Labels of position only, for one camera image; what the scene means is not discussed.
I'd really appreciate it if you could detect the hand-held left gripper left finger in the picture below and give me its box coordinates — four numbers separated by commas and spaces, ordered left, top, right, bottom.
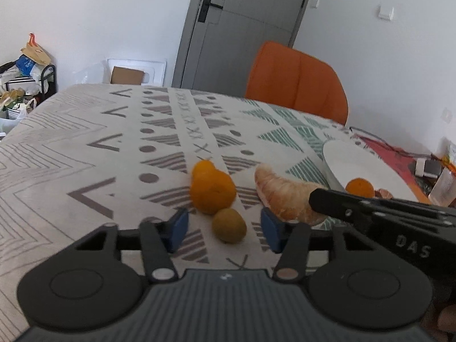
68, 207, 190, 285

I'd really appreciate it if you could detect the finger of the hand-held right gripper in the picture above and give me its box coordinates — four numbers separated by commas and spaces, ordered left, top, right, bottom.
308, 188, 375, 228

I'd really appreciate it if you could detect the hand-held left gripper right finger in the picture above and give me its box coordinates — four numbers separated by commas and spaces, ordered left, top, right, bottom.
260, 207, 375, 285

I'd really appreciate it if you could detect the small orange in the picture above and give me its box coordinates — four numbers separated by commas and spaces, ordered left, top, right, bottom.
192, 160, 216, 179
345, 178, 375, 198

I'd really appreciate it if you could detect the croissant bread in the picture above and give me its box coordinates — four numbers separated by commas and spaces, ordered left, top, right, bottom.
254, 164, 330, 226

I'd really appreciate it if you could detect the brown kiwi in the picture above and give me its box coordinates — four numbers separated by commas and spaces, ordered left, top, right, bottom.
212, 208, 247, 244

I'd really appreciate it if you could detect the white plate with blue print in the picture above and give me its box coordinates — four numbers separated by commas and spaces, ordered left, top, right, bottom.
322, 140, 420, 204

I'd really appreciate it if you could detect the large orange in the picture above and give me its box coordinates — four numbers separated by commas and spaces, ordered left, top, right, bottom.
190, 170, 236, 216

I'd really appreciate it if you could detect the translucent plastic cup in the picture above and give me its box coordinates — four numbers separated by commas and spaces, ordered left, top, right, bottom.
427, 167, 456, 206

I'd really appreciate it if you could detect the red and orange mat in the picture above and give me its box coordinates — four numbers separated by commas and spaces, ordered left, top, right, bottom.
351, 133, 439, 203

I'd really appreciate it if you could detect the white charger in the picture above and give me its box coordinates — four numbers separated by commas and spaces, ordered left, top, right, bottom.
415, 159, 442, 178

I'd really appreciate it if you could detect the patterned white tablecloth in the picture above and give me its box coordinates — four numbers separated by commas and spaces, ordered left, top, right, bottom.
0, 83, 430, 328

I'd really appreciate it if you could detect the orange chair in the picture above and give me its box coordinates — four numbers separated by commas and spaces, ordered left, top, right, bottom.
244, 41, 349, 126

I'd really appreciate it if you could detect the brown cardboard piece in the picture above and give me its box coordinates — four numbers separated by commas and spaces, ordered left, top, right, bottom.
110, 66, 146, 85

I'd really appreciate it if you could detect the white foam board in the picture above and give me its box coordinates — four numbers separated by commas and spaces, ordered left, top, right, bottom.
106, 58, 167, 87

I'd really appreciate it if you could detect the black metal rack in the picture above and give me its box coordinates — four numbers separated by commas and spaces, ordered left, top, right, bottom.
0, 61, 58, 105

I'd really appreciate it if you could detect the grey door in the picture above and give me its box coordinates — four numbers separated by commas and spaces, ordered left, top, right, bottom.
172, 0, 317, 97

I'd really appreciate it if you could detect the cluttered black shelf rack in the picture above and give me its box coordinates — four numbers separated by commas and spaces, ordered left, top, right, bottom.
0, 33, 54, 136

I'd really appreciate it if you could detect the black door handle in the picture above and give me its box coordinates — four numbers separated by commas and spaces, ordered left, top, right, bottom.
198, 0, 225, 23

